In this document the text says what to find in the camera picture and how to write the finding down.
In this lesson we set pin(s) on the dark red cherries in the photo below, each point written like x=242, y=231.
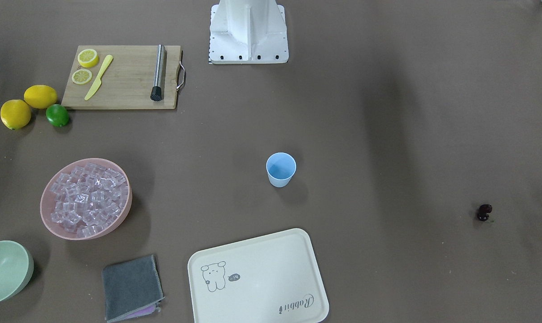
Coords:
x=483, y=212

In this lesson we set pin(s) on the light blue cup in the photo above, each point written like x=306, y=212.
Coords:
x=280, y=168

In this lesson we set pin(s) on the pink bowl of ice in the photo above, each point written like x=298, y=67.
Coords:
x=86, y=200

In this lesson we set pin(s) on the cream rabbit tray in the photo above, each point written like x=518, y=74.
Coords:
x=273, y=278

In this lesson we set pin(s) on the bamboo cutting board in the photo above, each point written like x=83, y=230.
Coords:
x=128, y=81

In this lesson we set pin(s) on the grey folded cloth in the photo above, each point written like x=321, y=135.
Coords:
x=132, y=289

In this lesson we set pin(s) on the yellow plastic knife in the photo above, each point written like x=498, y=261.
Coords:
x=97, y=81

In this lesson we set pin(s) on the lemon slice lower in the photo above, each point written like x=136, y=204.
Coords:
x=81, y=76

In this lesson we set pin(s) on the lemon slice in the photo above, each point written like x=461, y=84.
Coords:
x=88, y=58
x=81, y=76

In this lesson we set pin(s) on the lemon slice upper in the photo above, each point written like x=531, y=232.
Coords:
x=88, y=58

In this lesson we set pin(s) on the green lime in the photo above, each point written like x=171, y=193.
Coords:
x=57, y=115

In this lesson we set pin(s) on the yellow lemon near board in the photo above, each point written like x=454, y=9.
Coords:
x=40, y=96

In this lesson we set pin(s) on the yellow lemon outer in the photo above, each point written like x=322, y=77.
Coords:
x=15, y=114

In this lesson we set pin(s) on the green bowl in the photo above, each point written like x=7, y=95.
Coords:
x=16, y=268

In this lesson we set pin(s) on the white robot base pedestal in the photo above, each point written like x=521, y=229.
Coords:
x=248, y=32

